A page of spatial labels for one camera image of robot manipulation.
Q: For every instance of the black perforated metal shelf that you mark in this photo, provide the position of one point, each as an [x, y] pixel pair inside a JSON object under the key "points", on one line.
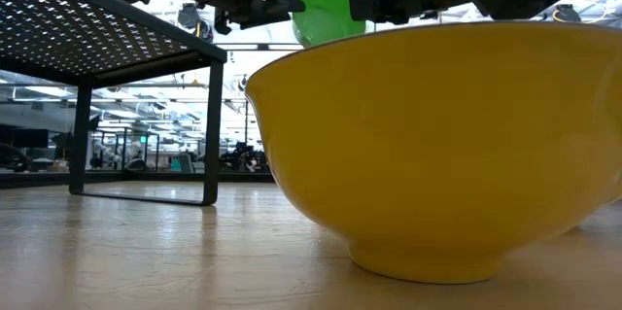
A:
{"points": [[73, 23]]}

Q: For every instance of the green mini bowl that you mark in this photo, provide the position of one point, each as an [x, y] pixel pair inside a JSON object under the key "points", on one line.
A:
{"points": [[323, 18]]}

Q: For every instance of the black background monitor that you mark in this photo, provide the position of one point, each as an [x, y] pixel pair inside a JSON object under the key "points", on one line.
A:
{"points": [[29, 139]]}

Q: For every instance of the yellow floral patterned mini bowl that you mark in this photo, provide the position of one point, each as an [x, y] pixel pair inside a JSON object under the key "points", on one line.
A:
{"points": [[437, 154]]}

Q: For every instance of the black aluminium table frame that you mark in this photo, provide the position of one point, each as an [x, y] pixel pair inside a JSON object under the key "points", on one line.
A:
{"points": [[39, 180]]}

